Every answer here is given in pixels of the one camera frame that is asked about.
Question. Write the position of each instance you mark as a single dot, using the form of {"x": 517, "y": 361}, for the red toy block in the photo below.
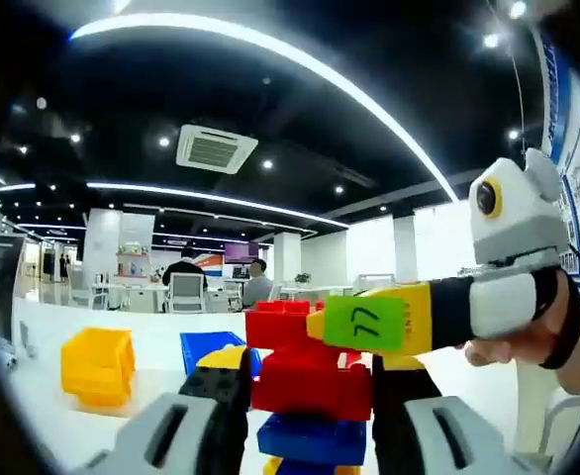
{"x": 310, "y": 386}
{"x": 275, "y": 321}

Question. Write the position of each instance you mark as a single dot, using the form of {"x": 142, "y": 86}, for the grey office chair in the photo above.
{"x": 186, "y": 294}

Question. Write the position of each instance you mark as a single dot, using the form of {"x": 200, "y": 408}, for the dark standing panel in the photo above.
{"x": 5, "y": 282}

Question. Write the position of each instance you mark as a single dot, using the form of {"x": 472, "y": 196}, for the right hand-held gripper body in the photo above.
{"x": 517, "y": 218}

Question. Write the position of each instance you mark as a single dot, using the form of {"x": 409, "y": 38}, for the white ceiling light strip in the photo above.
{"x": 171, "y": 192}
{"x": 136, "y": 21}

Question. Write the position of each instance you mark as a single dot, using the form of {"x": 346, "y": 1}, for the yellow plastic bin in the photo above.
{"x": 97, "y": 366}

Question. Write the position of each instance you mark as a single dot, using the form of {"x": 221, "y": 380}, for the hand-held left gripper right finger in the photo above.
{"x": 433, "y": 440}

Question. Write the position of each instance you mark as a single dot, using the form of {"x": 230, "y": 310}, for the yellow toy block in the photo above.
{"x": 275, "y": 467}

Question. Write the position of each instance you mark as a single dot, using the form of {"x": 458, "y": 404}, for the person's right hand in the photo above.
{"x": 557, "y": 321}

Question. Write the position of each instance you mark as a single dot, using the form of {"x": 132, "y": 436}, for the display shelf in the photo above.
{"x": 134, "y": 262}

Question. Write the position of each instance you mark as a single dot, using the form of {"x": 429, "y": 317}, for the blue plastic bin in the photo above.
{"x": 206, "y": 346}

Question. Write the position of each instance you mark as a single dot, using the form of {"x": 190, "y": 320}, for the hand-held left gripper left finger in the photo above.
{"x": 171, "y": 435}

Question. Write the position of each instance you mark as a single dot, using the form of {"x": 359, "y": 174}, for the ceiling air vent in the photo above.
{"x": 216, "y": 148}

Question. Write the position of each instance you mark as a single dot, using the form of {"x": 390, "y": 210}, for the large blue toy block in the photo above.
{"x": 315, "y": 440}

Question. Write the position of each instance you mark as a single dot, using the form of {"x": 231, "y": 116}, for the potted plant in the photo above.
{"x": 302, "y": 278}

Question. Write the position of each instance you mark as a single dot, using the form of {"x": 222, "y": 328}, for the purple wall screen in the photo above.
{"x": 240, "y": 252}

